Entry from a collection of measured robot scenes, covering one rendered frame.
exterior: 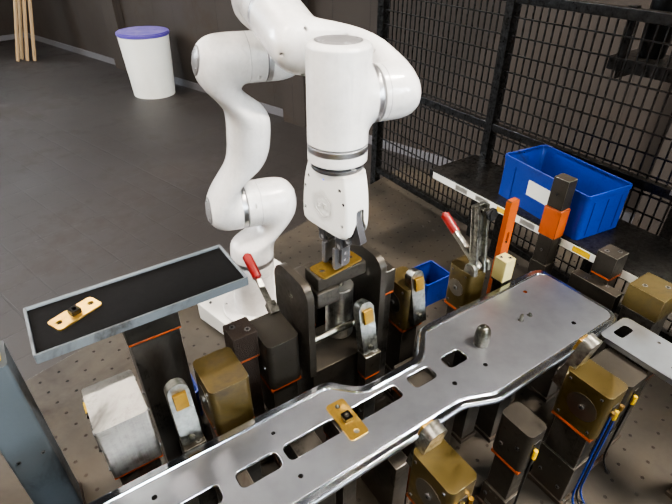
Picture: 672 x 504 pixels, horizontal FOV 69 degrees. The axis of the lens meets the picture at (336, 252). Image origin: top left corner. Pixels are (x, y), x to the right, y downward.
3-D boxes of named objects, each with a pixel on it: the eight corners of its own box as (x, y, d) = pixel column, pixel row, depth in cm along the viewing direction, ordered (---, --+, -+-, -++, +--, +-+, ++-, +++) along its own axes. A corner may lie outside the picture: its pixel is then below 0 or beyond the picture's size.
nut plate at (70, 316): (60, 332, 82) (57, 326, 82) (46, 323, 84) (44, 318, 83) (103, 304, 88) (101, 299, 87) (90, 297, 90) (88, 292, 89)
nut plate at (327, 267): (324, 280, 76) (324, 274, 75) (308, 269, 78) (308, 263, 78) (363, 259, 81) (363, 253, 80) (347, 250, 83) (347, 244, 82)
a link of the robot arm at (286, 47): (336, 36, 87) (420, 131, 69) (248, 43, 82) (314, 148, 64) (342, -19, 81) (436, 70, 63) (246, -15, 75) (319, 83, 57)
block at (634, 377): (599, 483, 109) (645, 399, 93) (553, 444, 117) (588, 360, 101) (618, 466, 112) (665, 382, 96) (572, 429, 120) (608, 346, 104)
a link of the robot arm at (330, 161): (292, 138, 68) (293, 159, 70) (334, 158, 63) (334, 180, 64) (337, 125, 73) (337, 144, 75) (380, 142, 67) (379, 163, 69)
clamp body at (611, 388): (570, 521, 102) (626, 413, 82) (523, 476, 110) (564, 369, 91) (589, 504, 105) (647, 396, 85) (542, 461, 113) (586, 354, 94)
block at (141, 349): (168, 469, 111) (119, 321, 86) (158, 443, 117) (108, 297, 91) (210, 447, 116) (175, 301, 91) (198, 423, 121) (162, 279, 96)
